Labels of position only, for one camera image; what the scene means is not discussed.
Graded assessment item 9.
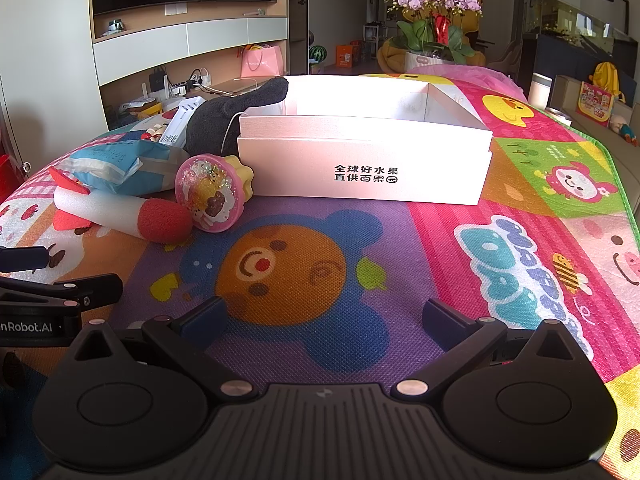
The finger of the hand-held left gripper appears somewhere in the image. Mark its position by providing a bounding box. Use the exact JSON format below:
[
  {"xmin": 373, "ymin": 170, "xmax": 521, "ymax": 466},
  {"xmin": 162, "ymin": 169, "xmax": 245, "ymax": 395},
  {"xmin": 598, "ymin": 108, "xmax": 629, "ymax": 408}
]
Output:
[
  {"xmin": 0, "ymin": 245, "xmax": 52, "ymax": 275},
  {"xmin": 0, "ymin": 274, "xmax": 124, "ymax": 320}
]

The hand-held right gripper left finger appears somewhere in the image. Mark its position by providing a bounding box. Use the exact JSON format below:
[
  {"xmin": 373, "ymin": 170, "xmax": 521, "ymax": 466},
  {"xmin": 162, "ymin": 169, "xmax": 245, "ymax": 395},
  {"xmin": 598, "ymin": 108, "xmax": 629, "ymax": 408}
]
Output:
[{"xmin": 62, "ymin": 296, "xmax": 258, "ymax": 403}]

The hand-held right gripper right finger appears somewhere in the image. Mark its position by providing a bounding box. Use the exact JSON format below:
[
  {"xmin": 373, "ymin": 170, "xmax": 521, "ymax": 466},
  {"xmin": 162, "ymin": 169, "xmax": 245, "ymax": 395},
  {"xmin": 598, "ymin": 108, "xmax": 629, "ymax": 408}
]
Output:
[{"xmin": 391, "ymin": 299, "xmax": 583, "ymax": 403}]

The white foam rocket toy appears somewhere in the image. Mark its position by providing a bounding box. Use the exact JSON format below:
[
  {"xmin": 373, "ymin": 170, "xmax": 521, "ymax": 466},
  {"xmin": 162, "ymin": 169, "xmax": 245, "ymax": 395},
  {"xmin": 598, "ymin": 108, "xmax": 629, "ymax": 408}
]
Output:
[{"xmin": 47, "ymin": 166, "xmax": 193, "ymax": 246}]

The pink glitter round toy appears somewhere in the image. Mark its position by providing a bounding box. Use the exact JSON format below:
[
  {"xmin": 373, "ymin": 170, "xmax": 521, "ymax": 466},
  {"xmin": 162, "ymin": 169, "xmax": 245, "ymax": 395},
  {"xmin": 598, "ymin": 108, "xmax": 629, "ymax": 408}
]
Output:
[{"xmin": 175, "ymin": 152, "xmax": 256, "ymax": 233}]

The blue tissue pack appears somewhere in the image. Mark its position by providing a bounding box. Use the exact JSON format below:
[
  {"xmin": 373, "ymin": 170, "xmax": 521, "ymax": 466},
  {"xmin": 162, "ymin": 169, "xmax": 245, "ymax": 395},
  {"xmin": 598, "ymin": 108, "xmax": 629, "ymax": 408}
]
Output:
[{"xmin": 52, "ymin": 140, "xmax": 188, "ymax": 196}]

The white cardboard box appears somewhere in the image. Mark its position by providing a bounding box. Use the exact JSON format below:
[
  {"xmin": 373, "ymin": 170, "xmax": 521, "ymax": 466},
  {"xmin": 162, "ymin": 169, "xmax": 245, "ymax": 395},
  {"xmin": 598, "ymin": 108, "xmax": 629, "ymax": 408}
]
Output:
[{"xmin": 236, "ymin": 74, "xmax": 495, "ymax": 206}]

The white battery charger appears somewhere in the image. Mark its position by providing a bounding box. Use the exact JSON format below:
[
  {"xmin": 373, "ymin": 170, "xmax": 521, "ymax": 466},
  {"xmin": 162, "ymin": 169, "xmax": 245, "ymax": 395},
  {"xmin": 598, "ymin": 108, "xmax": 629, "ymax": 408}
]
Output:
[{"xmin": 160, "ymin": 97, "xmax": 207, "ymax": 148}]

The black plush toy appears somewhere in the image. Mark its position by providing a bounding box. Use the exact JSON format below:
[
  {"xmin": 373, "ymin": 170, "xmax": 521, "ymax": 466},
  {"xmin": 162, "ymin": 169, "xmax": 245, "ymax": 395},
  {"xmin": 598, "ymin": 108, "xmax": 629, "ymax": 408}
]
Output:
[{"xmin": 185, "ymin": 77, "xmax": 291, "ymax": 155}]

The cartoon play mat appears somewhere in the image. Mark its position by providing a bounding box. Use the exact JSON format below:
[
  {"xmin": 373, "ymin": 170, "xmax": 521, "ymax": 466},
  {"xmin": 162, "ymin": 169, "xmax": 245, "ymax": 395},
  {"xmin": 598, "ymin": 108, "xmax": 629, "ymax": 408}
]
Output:
[{"xmin": 0, "ymin": 62, "xmax": 640, "ymax": 480}]

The yellow toy on shelf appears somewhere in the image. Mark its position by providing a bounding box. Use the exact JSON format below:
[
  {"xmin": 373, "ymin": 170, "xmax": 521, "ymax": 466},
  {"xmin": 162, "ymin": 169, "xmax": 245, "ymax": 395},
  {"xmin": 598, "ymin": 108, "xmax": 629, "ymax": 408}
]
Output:
[{"xmin": 120, "ymin": 100, "xmax": 163, "ymax": 121}]

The beige sofa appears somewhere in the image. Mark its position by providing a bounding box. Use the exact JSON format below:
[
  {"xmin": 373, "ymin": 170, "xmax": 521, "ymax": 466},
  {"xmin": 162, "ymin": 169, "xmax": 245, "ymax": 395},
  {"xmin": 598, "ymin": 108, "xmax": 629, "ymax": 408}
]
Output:
[{"xmin": 554, "ymin": 75, "xmax": 640, "ymax": 201}]

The pink blanket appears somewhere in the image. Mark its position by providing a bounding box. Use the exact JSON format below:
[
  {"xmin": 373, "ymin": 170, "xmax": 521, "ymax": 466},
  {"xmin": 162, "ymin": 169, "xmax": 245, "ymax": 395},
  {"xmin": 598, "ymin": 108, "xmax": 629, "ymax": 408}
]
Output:
[{"xmin": 400, "ymin": 62, "xmax": 526, "ymax": 92}]

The white cylinder appliance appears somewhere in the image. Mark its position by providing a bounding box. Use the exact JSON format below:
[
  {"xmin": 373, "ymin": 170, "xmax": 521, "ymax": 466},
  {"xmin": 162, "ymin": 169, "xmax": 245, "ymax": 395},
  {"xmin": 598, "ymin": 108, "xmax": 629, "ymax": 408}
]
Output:
[{"xmin": 529, "ymin": 72, "xmax": 553, "ymax": 108}]

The pink gift bag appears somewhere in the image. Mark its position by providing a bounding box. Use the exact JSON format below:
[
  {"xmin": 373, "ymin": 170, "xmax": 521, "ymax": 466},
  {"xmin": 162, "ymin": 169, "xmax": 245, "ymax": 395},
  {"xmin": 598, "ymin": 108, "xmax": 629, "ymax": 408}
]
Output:
[{"xmin": 239, "ymin": 44, "xmax": 285, "ymax": 77}]

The small plush doll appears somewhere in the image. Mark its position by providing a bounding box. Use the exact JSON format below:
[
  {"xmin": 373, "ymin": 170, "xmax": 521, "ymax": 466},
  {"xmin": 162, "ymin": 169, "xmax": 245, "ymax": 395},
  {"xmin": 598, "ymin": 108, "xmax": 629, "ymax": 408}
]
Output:
[{"xmin": 610, "ymin": 115, "xmax": 640, "ymax": 147}]

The colourful cartoon bag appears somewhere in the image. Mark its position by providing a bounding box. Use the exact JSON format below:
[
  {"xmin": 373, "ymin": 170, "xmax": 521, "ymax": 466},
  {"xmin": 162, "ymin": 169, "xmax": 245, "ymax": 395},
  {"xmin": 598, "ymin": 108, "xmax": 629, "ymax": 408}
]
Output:
[{"xmin": 577, "ymin": 80, "xmax": 615, "ymax": 128}]

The yellow backpack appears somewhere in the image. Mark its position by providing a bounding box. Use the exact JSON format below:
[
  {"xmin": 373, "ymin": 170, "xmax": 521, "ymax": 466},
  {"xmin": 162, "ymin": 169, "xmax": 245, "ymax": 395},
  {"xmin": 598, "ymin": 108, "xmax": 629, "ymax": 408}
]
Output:
[{"xmin": 590, "ymin": 61, "xmax": 627, "ymax": 101}]

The potted pink orchid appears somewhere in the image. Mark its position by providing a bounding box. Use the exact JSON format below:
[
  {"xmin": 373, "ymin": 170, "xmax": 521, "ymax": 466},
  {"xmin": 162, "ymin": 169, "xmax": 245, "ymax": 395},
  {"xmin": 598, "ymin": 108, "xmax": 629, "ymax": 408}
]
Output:
[{"xmin": 384, "ymin": 0, "xmax": 483, "ymax": 66}]

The glass fish tank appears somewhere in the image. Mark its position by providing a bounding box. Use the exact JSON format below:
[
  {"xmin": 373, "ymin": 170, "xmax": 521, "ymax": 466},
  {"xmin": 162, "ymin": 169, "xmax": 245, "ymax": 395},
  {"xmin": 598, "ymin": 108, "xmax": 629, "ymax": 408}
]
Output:
[{"xmin": 530, "ymin": 0, "xmax": 631, "ymax": 36}]

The white cable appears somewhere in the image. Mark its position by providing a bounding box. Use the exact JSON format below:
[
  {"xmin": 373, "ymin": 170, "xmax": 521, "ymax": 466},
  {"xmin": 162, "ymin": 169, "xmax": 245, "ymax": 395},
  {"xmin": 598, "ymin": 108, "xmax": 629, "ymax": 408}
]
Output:
[{"xmin": 218, "ymin": 110, "xmax": 251, "ymax": 153}]

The wall media cabinet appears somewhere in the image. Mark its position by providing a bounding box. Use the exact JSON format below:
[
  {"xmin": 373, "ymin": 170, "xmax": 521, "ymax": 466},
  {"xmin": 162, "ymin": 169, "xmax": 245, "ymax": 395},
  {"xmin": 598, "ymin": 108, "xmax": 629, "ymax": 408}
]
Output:
[{"xmin": 87, "ymin": 0, "xmax": 292, "ymax": 131}]

